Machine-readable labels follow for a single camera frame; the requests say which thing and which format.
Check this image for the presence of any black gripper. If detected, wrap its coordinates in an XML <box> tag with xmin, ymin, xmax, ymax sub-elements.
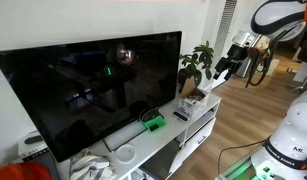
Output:
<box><xmin>213</xmin><ymin>43</ymin><xmax>251</xmax><ymax>82</ymax></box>

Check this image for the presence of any white cardboard sachet box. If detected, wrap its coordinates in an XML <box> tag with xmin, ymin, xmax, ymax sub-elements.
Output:
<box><xmin>178</xmin><ymin>87</ymin><xmax>211</xmax><ymax>118</ymax></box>

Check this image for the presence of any white box with black device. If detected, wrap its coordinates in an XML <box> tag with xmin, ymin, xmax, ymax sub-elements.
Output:
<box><xmin>17</xmin><ymin>130</ymin><xmax>49</xmax><ymax>163</ymax></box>

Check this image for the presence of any silver trash can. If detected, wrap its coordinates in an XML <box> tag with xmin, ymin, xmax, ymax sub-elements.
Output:
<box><xmin>235</xmin><ymin>60</ymin><xmax>253</xmax><ymax>80</ymax></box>

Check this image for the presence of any green leafy potted plant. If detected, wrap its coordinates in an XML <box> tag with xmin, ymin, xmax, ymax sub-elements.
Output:
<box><xmin>177</xmin><ymin>40</ymin><xmax>215</xmax><ymax>95</ymax></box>

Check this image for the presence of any tall white air conditioner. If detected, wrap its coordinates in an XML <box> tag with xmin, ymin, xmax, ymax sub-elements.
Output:
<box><xmin>211</xmin><ymin>0</ymin><xmax>240</xmax><ymax>89</ymax></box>

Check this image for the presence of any white and black keypad remote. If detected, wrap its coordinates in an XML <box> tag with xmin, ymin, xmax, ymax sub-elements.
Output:
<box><xmin>172</xmin><ymin>111</ymin><xmax>189</xmax><ymax>122</ymax></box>

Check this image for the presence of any white cabinet drawer front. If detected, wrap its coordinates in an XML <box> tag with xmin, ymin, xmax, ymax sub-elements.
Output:
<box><xmin>168</xmin><ymin>117</ymin><xmax>217</xmax><ymax>174</ymax></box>

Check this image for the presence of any green plastic holder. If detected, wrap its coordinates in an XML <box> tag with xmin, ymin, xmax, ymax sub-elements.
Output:
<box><xmin>141</xmin><ymin>113</ymin><xmax>167</xmax><ymax>133</ymax></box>

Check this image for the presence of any metal robot mounting table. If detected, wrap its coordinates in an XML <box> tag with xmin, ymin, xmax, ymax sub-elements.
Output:
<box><xmin>215</xmin><ymin>152</ymin><xmax>272</xmax><ymax>180</ymax></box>

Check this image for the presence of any white tv cabinet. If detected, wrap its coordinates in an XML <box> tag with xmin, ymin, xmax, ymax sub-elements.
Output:
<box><xmin>56</xmin><ymin>93</ymin><xmax>222</xmax><ymax>180</ymax></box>

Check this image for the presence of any white round disc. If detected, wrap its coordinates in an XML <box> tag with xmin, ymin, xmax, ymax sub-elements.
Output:
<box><xmin>115</xmin><ymin>143</ymin><xmax>137</xmax><ymax>164</ymax></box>

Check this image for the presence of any large black flat television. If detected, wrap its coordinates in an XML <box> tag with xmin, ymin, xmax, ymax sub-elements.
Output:
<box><xmin>0</xmin><ymin>30</ymin><xmax>183</xmax><ymax>163</ymax></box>

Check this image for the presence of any striped grey white cloth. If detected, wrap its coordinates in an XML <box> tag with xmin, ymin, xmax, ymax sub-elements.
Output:
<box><xmin>69</xmin><ymin>148</ymin><xmax>118</xmax><ymax>180</ymax></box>

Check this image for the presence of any orange rounded object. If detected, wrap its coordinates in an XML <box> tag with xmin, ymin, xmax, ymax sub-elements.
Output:
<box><xmin>0</xmin><ymin>161</ymin><xmax>53</xmax><ymax>180</ymax></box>

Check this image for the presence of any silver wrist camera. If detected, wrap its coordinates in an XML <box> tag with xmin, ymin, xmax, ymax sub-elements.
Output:
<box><xmin>231</xmin><ymin>29</ymin><xmax>271</xmax><ymax>50</ymax></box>

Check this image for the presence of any thin black floor cable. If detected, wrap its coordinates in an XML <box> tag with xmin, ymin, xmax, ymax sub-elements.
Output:
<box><xmin>217</xmin><ymin>139</ymin><xmax>271</xmax><ymax>175</ymax></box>

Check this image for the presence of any black wire stand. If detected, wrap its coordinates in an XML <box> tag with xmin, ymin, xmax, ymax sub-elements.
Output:
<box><xmin>138</xmin><ymin>106</ymin><xmax>165</xmax><ymax>124</ymax></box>

